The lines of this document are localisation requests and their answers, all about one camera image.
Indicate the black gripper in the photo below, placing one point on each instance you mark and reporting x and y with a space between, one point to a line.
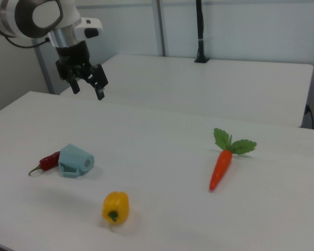
73 57

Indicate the light blue mug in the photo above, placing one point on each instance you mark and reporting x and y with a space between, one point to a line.
76 160

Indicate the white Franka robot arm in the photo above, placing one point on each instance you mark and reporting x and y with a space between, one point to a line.
18 15

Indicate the red chili pepper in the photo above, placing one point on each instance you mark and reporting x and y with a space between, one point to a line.
48 162

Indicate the black pole stand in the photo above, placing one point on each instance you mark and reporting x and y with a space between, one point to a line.
200 31

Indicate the yellow bell pepper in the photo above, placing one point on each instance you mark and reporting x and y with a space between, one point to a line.
115 206

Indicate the green leafy toy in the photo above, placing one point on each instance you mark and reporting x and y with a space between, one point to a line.
221 167

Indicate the grey partition corner post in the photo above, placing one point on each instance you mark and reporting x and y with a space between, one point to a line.
44 70

